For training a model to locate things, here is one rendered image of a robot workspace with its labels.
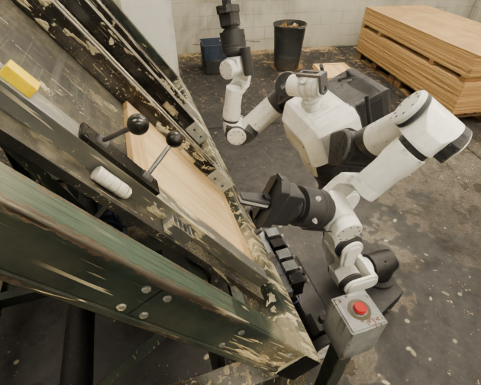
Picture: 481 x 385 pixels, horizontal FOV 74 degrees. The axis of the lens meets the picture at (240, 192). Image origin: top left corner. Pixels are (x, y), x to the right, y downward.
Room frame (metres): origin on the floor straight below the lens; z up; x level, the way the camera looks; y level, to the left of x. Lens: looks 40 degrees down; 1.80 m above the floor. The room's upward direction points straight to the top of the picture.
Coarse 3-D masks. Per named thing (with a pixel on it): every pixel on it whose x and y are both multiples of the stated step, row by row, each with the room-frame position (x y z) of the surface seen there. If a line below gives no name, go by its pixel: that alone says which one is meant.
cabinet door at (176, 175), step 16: (128, 112) 0.90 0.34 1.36; (128, 144) 0.72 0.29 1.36; (144, 144) 0.78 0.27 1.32; (160, 144) 0.91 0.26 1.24; (144, 160) 0.69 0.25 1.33; (176, 160) 0.91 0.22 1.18; (160, 176) 0.69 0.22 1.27; (176, 176) 0.79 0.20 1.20; (192, 176) 0.91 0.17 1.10; (176, 192) 0.69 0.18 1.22; (192, 192) 0.78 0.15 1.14; (208, 192) 0.92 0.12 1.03; (192, 208) 0.68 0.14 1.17; (208, 208) 0.79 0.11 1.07; (224, 208) 0.93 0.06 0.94; (208, 224) 0.68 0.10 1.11; (224, 224) 0.78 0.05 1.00; (240, 240) 0.77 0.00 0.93
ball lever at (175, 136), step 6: (174, 132) 0.62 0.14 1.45; (168, 138) 0.61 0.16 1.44; (174, 138) 0.61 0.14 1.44; (180, 138) 0.61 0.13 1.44; (168, 144) 0.61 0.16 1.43; (174, 144) 0.60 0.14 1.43; (180, 144) 0.61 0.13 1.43; (168, 150) 0.60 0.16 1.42; (162, 156) 0.58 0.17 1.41; (156, 162) 0.57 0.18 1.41; (150, 168) 0.56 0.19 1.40; (144, 174) 0.54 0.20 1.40; (150, 174) 0.55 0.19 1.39; (150, 180) 0.54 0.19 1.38
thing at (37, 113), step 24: (0, 96) 0.47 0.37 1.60; (24, 96) 0.48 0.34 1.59; (24, 120) 0.47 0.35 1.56; (48, 120) 0.48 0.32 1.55; (72, 120) 0.53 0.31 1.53; (72, 144) 0.49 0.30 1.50; (144, 192) 0.52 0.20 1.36; (192, 216) 0.58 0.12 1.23; (192, 240) 0.55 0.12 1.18; (216, 240) 0.57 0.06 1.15; (240, 264) 0.59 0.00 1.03
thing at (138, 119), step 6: (138, 114) 0.50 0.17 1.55; (132, 120) 0.49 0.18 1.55; (138, 120) 0.49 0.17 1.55; (144, 120) 0.50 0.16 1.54; (132, 126) 0.48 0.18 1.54; (138, 126) 0.48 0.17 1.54; (144, 126) 0.49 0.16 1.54; (114, 132) 0.52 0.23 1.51; (120, 132) 0.51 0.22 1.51; (126, 132) 0.51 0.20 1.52; (132, 132) 0.49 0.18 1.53; (138, 132) 0.48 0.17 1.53; (144, 132) 0.49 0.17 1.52; (96, 138) 0.52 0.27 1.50; (102, 138) 0.52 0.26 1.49; (108, 138) 0.52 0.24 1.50; (102, 144) 0.52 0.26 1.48; (108, 144) 0.53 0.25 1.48
